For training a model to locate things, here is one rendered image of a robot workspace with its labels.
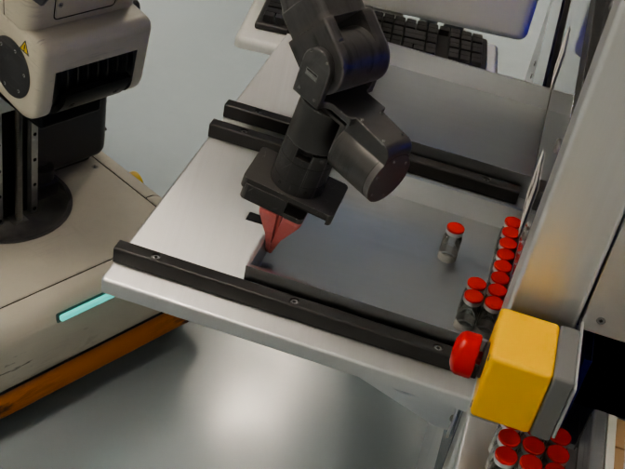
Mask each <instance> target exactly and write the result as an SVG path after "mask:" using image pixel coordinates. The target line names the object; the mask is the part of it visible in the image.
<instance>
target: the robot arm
mask: <svg viewBox="0 0 625 469"><path fill-rule="evenodd" d="M280 2H281V6H282V16H283V18H284V21H285V23H286V27H287V29H288V30H289V33H290V35H291V37H292V40H291V41H290V42H288V44H289V45H290V47H291V50H292V52H293V54H294V57H295V59H296V61H297V64H298V66H299V72H298V75H297V78H296V81H295V84H294V86H293V89H294V90H295V91H296V92H297V93H298V94H300V97H299V101H298V104H297V107H296V109H295V112H294V113H293V116H292V119H291V121H290V124H289V127H288V129H287V132H286V135H285V138H284V140H283V143H282V146H281V148H280V151H279V153H277V152H275V151H273V150H271V149H269V148H266V147H262V148H261V149H260V151H259V152H258V154H257V155H256V157H255V158H254V160H253V161H252V163H251V164H250V166H249V167H248V169H247V170H246V172H245V174H244V177H243V179H242V182H241V185H242V186H243V188H242V191H241V193H240V195H241V197H242V198H244V199H245V200H247V201H249V202H251V203H253V204H256V205H258V206H259V214H260V218H261V221H262V225H263V229H264V232H265V251H267V252H269V253H272V252H273V250H274V249H275V247H276V246H277V245H278V244H279V242H280V241H281V240H283V239H284V238H286V237H287V236H289V235H291V234H292V233H294V232H295V231H297V230H298V229H299V228H300V226H301V225H302V223H303V222H304V220H305V218H306V216H307V214H308V213H310V214H312V215H313V216H315V217H318V218H320V219H322V220H324V221H326V222H325V225H329V224H330V223H331V222H332V220H333V218H334V216H335V214H336V212H337V210H338V208H339V205H340V203H341V201H342V199H343V197H344V195H345V194H346V192H347V189H348V186H347V185H346V184H345V183H343V182H341V181H337V180H335V179H333V178H331V177H329V174H330V171H331V169H332V168H334V169H335V170H336V171H337V172H338V173H339V174H340V175H341V176H342V177H343V178H344V179H345V180H346V181H348V182H349V183H350V184H351V185H352V186H353V187H354V188H355V189H356V190H358V191H359V192H360V193H361V194H362V195H363V196H364V197H365V198H366V199H368V200H369V201H370V202H377V201H380V200H381V199H383V198H384V197H386V196H387V195H388V194H390V193H391V192H392V191H393V190H394V189H395V188H396V187H397V186H398V185H399V184H400V182H401V181H402V180H403V178H404V177H405V175H406V173H407V171H408V169H409V166H410V158H409V154H410V152H411V149H412V143H411V140H410V139H409V137H408V136H407V135H406V134H405V133H404V131H403V130H401V129H400V128H399V127H398V126H397V125H395V124H394V122H393V121H392V120H391V119H390V118H389V117H388V116H387V115H386V114H385V113H384V110H385V107H384V106H383V105H382V104H380V103H379V102H378V101H377V100H375V99H374V98H373V97H372V96H371V95H370V94H368V93H369V92H372V91H373V88H374V86H375V84H376V82H377V80H378V79H380V78H381V77H382V76H383V75H385V73H386V72H387V70H388V67H389V64H390V49H389V45H388V42H387V40H386V37H385V35H384V33H383V31H382V29H381V27H380V24H379V21H378V18H377V16H376V14H375V11H374V9H373V7H367V8H366V7H365V5H364V3H363V0H280Z"/></svg>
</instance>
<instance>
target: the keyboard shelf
mask: <svg viewBox="0 0 625 469"><path fill-rule="evenodd" d="M265 1H266V0H254V2H253V4H252V6H251V8H250V9H249V11H248V13H247V15H246V18H245V20H244V22H243V24H242V26H241V28H240V30H239V32H238V34H237V36H236V37H235V41H234V45H235V46H236V47H239V48H242V49H246V50H251V51H255V52H259V53H263V54H268V55H272V53H273V52H274V51H275V49H276V48H277V47H278V45H279V44H280V43H281V41H282V40H283V39H284V37H285V35H284V34H280V33H273V32H268V31H264V30H260V29H256V28H255V22H256V20H257V18H258V16H259V14H260V12H261V9H262V7H263V5H264V3H265ZM373 9H374V11H378V12H383V13H384V14H383V16H385V13H387V14H392V15H394V18H396V16H400V17H403V16H404V15H403V14H399V13H395V12H391V11H387V10H382V9H378V8H373ZM485 69H486V70H488V71H491V72H494V73H497V72H498V48H497V47H496V46H494V45H491V44H487V46H486V67H485Z"/></svg>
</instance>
